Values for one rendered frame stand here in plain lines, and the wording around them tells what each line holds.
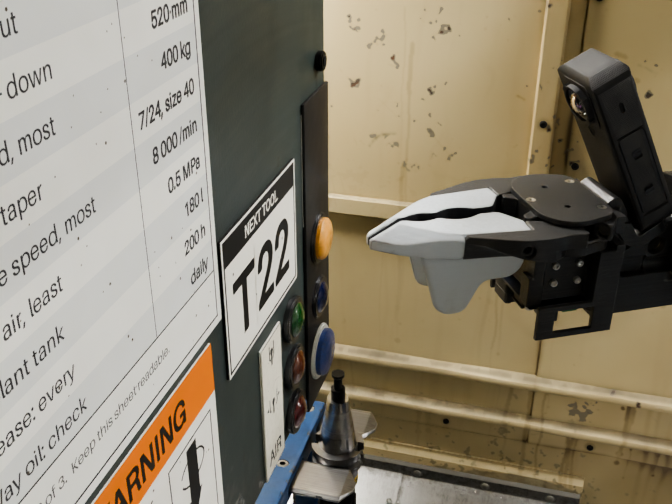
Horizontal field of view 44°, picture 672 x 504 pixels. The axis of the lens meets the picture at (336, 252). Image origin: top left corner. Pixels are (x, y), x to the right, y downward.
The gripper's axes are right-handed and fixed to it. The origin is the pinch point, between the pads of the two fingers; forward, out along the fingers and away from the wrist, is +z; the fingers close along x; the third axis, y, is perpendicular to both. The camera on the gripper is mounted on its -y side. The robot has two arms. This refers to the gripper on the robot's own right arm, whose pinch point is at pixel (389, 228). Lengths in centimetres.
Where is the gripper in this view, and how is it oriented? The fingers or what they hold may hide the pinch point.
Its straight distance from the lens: 49.9
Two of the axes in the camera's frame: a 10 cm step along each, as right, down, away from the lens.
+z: -9.7, 1.1, -2.2
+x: -2.5, -4.6, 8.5
